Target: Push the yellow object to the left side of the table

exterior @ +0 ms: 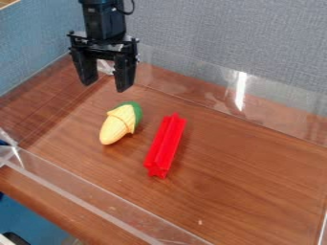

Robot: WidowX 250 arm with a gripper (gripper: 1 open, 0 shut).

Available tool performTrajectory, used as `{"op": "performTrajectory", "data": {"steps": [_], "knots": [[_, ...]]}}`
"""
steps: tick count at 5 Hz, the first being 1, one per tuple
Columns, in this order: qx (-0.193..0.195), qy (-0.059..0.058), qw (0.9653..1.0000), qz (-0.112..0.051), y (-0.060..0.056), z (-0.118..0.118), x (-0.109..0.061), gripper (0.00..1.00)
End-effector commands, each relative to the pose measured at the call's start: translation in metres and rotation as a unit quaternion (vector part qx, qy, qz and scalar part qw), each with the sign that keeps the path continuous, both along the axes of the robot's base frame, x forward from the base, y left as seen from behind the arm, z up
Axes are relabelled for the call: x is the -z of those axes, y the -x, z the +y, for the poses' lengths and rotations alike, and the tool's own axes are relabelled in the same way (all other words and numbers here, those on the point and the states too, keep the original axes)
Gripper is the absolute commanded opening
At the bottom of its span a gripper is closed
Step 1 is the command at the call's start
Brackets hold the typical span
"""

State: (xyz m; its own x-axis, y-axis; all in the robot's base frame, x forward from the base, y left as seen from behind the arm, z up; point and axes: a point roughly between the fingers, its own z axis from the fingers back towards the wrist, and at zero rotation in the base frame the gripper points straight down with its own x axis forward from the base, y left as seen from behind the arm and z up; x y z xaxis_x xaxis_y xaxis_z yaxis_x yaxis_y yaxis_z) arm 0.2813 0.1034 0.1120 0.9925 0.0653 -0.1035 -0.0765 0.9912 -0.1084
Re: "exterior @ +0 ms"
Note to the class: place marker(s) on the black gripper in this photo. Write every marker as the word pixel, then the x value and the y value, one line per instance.
pixel 88 49

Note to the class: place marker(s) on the yellow toy corn cob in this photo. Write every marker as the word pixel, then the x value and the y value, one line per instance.
pixel 121 122

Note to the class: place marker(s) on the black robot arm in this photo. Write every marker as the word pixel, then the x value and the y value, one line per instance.
pixel 104 19

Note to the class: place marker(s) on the red star-shaped plastic block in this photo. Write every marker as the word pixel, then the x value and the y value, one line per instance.
pixel 163 148

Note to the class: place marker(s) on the clear acrylic corner bracket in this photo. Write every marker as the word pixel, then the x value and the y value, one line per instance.
pixel 104 67

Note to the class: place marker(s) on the clear acrylic left bracket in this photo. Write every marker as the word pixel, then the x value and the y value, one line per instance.
pixel 9 155

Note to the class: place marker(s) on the clear acrylic back wall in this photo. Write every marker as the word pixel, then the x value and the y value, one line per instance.
pixel 274 104

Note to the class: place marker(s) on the clear acrylic wall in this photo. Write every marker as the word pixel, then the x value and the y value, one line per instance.
pixel 274 104
pixel 93 213

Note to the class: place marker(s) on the clear acrylic front wall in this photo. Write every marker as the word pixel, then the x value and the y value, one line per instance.
pixel 93 213

